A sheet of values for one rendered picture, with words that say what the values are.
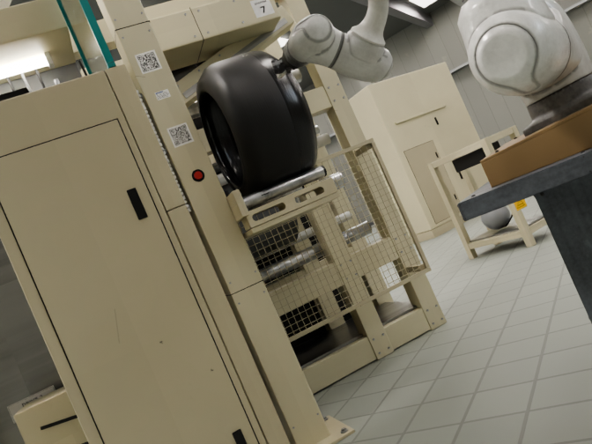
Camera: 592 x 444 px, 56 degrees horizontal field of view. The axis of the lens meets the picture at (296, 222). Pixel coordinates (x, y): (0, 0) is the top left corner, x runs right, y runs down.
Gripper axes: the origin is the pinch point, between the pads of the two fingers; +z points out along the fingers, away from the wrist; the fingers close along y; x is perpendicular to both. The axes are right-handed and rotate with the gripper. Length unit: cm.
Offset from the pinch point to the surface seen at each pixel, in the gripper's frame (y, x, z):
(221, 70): 14.8, -9.2, 19.5
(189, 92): 20, -15, 71
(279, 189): 7.4, 37.0, 18.1
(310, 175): -5.5, 35.3, 18.9
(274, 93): 1.2, 4.6, 10.6
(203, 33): 9, -36, 61
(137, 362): 67, 64, -47
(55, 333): 81, 52, -45
